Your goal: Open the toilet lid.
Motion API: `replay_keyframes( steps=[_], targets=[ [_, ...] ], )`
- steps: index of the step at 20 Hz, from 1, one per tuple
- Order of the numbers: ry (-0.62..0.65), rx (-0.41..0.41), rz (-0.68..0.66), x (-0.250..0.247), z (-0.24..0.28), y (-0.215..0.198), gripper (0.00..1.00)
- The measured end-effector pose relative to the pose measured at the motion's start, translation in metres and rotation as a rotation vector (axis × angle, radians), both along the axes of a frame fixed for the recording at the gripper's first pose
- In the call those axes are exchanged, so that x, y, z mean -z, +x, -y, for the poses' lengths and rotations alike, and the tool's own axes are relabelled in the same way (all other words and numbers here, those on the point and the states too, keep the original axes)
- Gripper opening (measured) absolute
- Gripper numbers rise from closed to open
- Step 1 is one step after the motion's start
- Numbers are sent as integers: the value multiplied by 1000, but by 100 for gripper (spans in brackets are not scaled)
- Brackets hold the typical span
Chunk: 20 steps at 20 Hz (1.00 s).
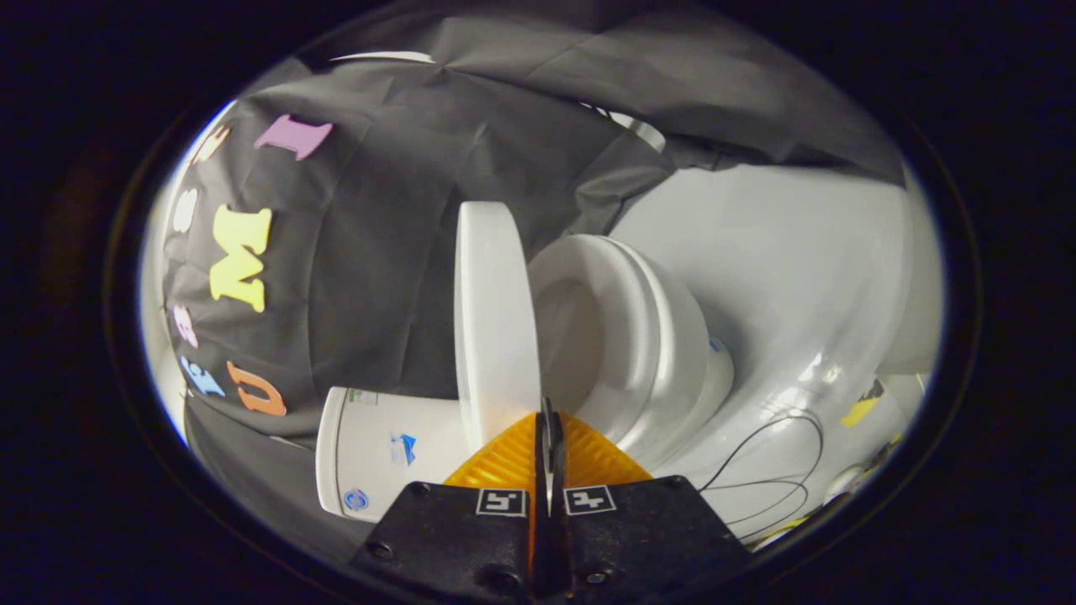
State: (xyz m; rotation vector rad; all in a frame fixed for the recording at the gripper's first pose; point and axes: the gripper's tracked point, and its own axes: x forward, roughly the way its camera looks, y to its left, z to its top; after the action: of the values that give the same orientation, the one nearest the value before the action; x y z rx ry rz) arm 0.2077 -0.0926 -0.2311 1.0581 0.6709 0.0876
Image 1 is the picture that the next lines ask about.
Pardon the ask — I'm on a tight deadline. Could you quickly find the yellow tape piece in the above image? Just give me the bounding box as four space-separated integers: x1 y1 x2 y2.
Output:
841 380 885 428

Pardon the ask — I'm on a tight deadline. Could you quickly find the black backdrop cloth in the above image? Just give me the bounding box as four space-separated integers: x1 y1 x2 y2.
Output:
160 8 905 564

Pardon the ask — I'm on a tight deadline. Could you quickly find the thin black cable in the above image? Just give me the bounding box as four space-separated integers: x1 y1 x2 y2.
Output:
698 409 825 543

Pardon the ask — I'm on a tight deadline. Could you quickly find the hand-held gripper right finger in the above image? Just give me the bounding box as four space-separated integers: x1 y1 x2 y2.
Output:
551 410 753 602

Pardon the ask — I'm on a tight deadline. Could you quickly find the white tank cover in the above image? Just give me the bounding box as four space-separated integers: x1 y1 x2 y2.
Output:
315 387 347 515

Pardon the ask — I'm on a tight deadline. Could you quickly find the white toilet seat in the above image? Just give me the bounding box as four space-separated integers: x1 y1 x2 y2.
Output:
528 234 669 442

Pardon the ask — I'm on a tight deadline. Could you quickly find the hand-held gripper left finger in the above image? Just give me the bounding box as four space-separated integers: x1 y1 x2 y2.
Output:
349 397 556 602

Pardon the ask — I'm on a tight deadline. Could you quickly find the white toilet tank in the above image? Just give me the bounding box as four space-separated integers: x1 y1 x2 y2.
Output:
336 388 472 523

